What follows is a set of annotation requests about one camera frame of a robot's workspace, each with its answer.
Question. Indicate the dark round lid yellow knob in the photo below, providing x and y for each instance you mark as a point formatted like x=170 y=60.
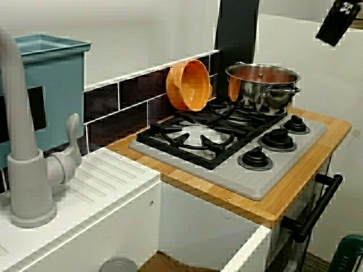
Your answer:
x=119 y=265

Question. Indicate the white toy sink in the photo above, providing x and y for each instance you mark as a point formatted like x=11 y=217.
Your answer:
x=113 y=215

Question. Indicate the dark tile backsplash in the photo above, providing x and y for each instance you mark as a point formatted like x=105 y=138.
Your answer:
x=133 y=93

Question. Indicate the grey stove plate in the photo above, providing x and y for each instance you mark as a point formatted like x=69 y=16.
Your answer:
x=241 y=181

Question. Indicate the wooden countertop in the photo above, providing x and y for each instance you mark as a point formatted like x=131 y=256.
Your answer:
x=283 y=209

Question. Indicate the white toy kitchen cabinet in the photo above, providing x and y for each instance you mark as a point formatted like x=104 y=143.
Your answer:
x=309 y=192

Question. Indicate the black stove knob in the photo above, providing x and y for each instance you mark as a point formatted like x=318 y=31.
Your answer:
x=278 y=139
x=296 y=124
x=256 y=160

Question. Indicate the stainless steel pot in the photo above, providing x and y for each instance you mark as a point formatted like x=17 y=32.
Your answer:
x=255 y=96

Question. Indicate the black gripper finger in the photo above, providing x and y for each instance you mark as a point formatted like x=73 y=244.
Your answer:
x=336 y=24

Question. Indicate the grey toy faucet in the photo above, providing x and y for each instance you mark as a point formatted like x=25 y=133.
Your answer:
x=28 y=184

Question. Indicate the orange plastic bowl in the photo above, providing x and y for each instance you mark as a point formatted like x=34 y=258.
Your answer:
x=195 y=85

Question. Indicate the teal plastic bin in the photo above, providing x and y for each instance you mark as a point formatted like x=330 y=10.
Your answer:
x=62 y=85

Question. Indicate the black burner grate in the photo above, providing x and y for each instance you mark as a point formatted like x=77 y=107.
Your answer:
x=167 y=131

